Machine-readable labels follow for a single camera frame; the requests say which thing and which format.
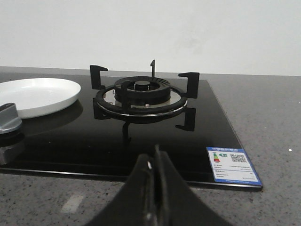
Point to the silver right stove knob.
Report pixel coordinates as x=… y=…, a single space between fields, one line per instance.
x=9 y=120

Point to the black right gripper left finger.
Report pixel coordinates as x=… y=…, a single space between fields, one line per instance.
x=134 y=204

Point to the black right gas burner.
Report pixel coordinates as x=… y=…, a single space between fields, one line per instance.
x=144 y=90

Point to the white round plate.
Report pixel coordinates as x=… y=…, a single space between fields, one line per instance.
x=39 y=96

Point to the black glass gas cooktop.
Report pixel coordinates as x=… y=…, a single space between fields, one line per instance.
x=83 y=141

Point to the blue energy label sticker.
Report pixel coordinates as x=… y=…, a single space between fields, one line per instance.
x=231 y=165

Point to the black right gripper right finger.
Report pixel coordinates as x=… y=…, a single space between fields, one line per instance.
x=177 y=205

